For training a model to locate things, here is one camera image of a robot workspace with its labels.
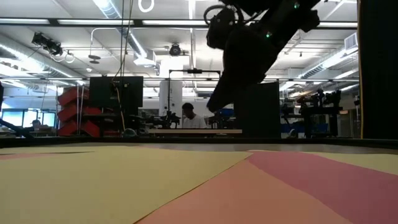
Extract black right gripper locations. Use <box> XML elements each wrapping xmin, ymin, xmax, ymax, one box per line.
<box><xmin>206</xmin><ymin>29</ymin><xmax>280</xmax><ymax>113</ymax></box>

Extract orange paper sheet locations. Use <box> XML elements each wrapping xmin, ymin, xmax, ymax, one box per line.
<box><xmin>0</xmin><ymin>152</ymin><xmax>346</xmax><ymax>224</ymax></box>

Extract person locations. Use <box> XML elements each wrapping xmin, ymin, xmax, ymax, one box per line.
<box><xmin>181</xmin><ymin>102</ymin><xmax>208</xmax><ymax>129</ymax></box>
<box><xmin>23</xmin><ymin>119</ymin><xmax>43</xmax><ymax>132</ymax></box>

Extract black divider board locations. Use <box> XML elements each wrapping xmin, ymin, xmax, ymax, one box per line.
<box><xmin>233</xmin><ymin>81</ymin><xmax>282</xmax><ymax>139</ymax></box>

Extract white pillar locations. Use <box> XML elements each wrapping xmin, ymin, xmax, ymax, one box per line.
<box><xmin>159</xmin><ymin>80</ymin><xmax>183</xmax><ymax>118</ymax></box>

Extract black background robot arms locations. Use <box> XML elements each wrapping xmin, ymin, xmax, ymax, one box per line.
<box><xmin>136</xmin><ymin>110</ymin><xmax>182</xmax><ymax>129</ymax></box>

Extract black background robot workstation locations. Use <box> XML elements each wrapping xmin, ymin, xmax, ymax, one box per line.
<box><xmin>280</xmin><ymin>88</ymin><xmax>344</xmax><ymax>139</ymax></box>

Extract blue board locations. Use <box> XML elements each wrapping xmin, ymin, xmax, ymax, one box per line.
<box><xmin>280</xmin><ymin>123</ymin><xmax>330</xmax><ymax>134</ymax></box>

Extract black monitor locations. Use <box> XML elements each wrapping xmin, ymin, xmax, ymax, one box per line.
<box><xmin>89</xmin><ymin>75</ymin><xmax>144</xmax><ymax>116</ymax></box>

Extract red paper sheet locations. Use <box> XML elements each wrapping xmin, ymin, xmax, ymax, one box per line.
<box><xmin>247</xmin><ymin>151</ymin><xmax>398</xmax><ymax>224</ymax></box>

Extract white air vent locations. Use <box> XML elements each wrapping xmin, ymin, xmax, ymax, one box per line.
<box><xmin>344</xmin><ymin>32</ymin><xmax>359</xmax><ymax>51</ymax></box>

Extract black partition panel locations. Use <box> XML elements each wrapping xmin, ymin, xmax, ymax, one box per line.
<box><xmin>357</xmin><ymin>0</ymin><xmax>398</xmax><ymax>140</ymax></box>

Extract black slanted bar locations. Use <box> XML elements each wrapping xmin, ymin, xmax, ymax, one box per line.
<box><xmin>0</xmin><ymin>117</ymin><xmax>34</xmax><ymax>139</ymax></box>

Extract black aluminium table frame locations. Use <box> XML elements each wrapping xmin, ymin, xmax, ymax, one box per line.
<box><xmin>0</xmin><ymin>136</ymin><xmax>398</xmax><ymax>150</ymax></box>

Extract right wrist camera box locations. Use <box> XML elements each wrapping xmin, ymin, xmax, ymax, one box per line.
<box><xmin>205</xmin><ymin>6</ymin><xmax>240</xmax><ymax>50</ymax></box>

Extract black ceiling camera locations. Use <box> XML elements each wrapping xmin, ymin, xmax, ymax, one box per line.
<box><xmin>169</xmin><ymin>42</ymin><xmax>182</xmax><ymax>57</ymax></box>

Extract hanging yellow cable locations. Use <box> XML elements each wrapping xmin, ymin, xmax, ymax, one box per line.
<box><xmin>114</xmin><ymin>85</ymin><xmax>126</xmax><ymax>131</ymax></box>

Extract black ceiling light rail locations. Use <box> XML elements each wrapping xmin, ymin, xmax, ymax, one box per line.
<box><xmin>0</xmin><ymin>17</ymin><xmax>358</xmax><ymax>29</ymax></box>

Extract white ring light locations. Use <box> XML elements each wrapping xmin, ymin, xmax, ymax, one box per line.
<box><xmin>137</xmin><ymin>0</ymin><xmax>155</xmax><ymax>14</ymax></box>

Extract hanging black cables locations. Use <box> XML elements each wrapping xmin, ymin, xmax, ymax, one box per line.
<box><xmin>111</xmin><ymin>0</ymin><xmax>135</xmax><ymax>82</ymax></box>

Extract silver ceiling duct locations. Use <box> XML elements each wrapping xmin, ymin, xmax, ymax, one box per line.
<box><xmin>93</xmin><ymin>0</ymin><xmax>161</xmax><ymax>75</ymax></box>

